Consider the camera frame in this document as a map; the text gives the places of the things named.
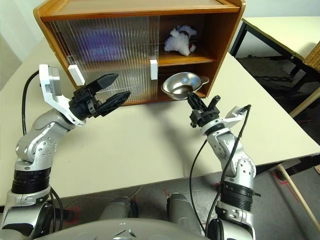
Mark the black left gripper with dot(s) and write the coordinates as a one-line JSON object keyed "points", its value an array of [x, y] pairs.
{"points": [[83, 105]]}

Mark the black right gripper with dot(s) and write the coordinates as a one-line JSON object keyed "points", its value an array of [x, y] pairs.
{"points": [[207, 118]]}

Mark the purple tissue pack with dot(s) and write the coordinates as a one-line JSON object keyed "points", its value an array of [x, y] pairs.
{"points": [[100, 42]]}

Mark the white plush toy red-green sweater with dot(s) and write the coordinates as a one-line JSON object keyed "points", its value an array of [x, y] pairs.
{"points": [[178, 40]]}

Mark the ribbed clear sliding door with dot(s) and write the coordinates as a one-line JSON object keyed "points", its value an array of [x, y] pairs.
{"points": [[57, 37], [154, 37]]}

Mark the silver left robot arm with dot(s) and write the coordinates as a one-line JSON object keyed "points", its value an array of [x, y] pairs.
{"points": [[37, 147]]}

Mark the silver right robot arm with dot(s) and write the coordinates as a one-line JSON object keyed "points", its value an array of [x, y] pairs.
{"points": [[240, 167]]}

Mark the wooden two-shelf cabinet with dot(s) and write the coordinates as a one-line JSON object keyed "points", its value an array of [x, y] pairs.
{"points": [[220, 37]]}

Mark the grey rounded shape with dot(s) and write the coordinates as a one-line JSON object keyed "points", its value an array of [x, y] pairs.
{"points": [[182, 207], [116, 208]]}

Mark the light wooden stick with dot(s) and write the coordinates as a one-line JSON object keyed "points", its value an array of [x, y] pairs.
{"points": [[300, 197]]}

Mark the silver robot torso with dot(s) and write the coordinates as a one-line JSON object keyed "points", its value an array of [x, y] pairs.
{"points": [[120, 231]]}

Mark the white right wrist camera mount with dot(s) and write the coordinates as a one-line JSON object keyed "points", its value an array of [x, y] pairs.
{"points": [[233, 115]]}

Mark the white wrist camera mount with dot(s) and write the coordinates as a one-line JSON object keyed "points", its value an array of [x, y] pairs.
{"points": [[46, 75], [233, 115]]}

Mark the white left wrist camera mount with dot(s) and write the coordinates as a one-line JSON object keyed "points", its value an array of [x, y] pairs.
{"points": [[46, 75]]}

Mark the beige side table black frame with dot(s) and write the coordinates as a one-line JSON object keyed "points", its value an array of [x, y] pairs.
{"points": [[280, 32]]}

